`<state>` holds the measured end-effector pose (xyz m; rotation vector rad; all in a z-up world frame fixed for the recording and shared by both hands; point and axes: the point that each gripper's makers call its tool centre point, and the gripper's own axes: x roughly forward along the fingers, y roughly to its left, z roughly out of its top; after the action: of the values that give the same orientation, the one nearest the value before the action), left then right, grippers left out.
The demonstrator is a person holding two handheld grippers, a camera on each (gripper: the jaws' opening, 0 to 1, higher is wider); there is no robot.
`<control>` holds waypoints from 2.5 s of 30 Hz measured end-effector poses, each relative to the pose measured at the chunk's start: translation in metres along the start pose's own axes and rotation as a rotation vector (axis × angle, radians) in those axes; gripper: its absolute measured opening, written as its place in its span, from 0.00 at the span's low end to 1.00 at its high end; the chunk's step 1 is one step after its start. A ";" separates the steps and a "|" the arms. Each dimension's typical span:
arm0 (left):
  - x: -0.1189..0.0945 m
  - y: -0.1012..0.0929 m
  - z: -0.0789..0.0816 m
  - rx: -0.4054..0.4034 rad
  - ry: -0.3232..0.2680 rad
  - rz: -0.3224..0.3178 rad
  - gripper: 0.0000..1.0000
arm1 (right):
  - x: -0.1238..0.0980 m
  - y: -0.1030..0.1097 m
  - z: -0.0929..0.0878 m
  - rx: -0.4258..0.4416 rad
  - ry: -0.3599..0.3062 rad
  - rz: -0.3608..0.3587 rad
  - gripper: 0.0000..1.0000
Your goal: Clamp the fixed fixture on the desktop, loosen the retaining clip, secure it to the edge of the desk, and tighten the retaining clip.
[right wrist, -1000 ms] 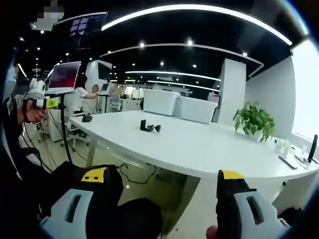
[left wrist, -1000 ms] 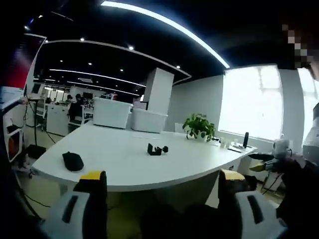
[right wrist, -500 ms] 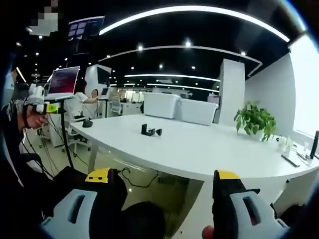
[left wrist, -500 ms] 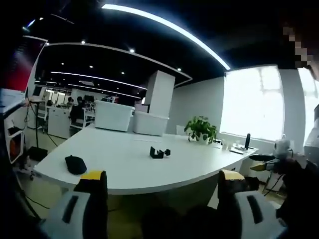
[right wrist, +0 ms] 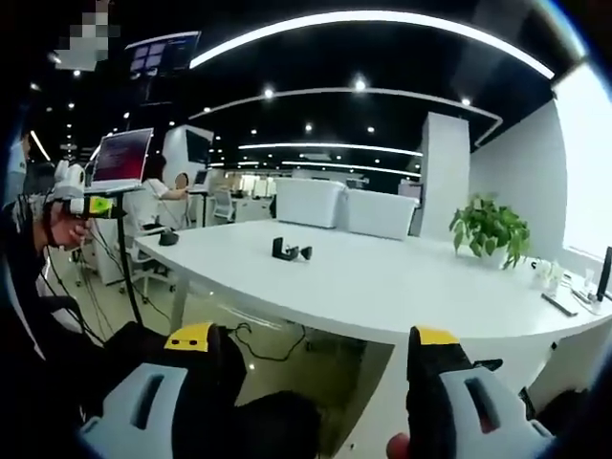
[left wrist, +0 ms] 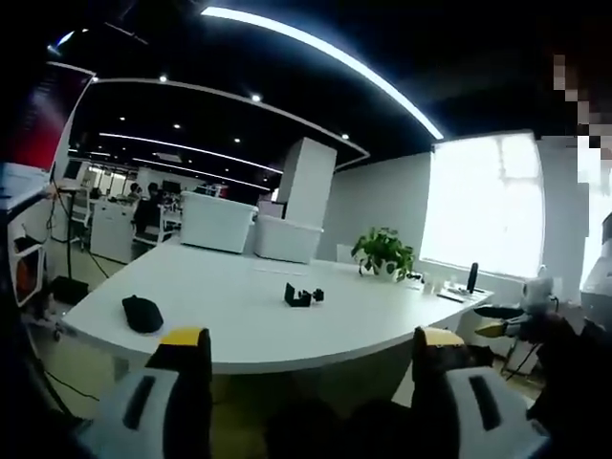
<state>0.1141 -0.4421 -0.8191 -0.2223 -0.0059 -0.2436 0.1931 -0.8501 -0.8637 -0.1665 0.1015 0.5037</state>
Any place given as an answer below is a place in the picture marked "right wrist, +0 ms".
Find small white figurine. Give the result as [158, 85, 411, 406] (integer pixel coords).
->
[529, 256, 561, 292]

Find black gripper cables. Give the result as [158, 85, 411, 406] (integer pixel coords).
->
[40, 224, 144, 345]

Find white desk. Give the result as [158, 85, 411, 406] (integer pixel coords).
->
[133, 217, 612, 346]

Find person's left hand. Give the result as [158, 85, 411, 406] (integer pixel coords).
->
[43, 205, 92, 251]

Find white swivel office chair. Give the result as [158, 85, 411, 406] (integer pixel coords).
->
[127, 224, 176, 300]

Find dark remote control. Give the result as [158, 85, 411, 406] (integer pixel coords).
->
[540, 292, 579, 317]

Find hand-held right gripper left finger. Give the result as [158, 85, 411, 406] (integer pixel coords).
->
[78, 322, 226, 459]

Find black laptop stand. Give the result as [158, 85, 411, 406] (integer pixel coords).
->
[81, 184, 147, 334]

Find wall-mounted dark screen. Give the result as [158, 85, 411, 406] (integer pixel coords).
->
[185, 127, 213, 164]

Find green potted plant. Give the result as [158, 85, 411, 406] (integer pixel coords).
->
[448, 192, 533, 272]

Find black fixed fixture with clip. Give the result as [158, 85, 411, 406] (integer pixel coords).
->
[272, 235, 316, 265]

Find black floor cable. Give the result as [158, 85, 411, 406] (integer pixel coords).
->
[228, 321, 308, 361]

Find person's right hand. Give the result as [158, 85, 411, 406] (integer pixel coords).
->
[388, 431, 411, 459]

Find white mesh office chair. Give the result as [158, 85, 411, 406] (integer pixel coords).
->
[211, 189, 236, 225]

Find ceiling-hung monitor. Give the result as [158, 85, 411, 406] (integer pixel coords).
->
[124, 30, 203, 79]

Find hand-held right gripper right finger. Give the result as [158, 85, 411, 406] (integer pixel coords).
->
[404, 324, 557, 459]

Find open laptop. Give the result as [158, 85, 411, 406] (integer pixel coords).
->
[89, 127, 155, 191]

